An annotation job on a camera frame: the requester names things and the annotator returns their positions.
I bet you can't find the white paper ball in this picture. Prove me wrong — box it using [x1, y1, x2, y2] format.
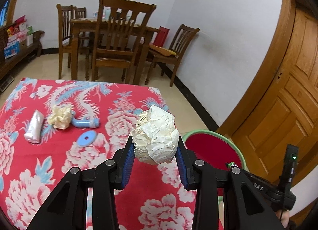
[131, 105, 179, 165]

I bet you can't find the blue plastic disc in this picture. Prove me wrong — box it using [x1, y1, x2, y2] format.
[77, 130, 97, 148]

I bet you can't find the blue curved plastic pipe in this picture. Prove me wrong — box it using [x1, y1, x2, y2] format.
[71, 111, 100, 128]

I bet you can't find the cream paper wad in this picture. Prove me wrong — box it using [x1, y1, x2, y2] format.
[47, 104, 73, 130]

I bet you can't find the red bucket green rim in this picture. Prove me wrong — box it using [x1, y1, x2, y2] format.
[182, 130, 247, 202]

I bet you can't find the red floral tablecloth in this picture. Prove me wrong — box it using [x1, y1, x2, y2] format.
[1, 78, 196, 229]

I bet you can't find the wooden door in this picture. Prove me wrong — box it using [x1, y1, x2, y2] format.
[232, 5, 317, 185]

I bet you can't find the yellow seat cushion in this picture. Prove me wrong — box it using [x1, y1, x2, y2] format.
[149, 44, 178, 57]

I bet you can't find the red gift box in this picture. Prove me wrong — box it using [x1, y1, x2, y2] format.
[153, 27, 170, 47]

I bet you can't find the wooden dining table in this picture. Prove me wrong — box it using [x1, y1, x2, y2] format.
[69, 17, 160, 85]

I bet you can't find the near wooden dining chair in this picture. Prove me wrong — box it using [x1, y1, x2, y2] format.
[91, 0, 156, 84]

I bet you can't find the wooden dining chair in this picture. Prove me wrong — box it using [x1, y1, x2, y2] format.
[91, 0, 156, 84]
[74, 6, 87, 47]
[56, 4, 74, 79]

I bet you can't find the wooden bench sofa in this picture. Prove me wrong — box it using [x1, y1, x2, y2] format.
[1, 23, 45, 79]

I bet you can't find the far wooden dining chair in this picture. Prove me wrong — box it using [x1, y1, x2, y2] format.
[74, 6, 87, 47]

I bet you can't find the left wooden dining chair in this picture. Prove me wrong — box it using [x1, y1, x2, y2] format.
[56, 4, 74, 79]

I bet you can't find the blue white box on bench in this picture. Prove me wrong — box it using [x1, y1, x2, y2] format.
[4, 42, 20, 59]

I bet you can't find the pile of gift boxes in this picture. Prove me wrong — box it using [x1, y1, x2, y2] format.
[7, 15, 33, 46]

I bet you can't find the right wooden chair by wall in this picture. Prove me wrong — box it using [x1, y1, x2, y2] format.
[145, 24, 200, 87]

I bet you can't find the wooden door frame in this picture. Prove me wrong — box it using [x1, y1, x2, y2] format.
[217, 0, 296, 136]

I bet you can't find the window with wooden frame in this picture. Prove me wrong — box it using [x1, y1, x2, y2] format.
[1, 0, 17, 27]

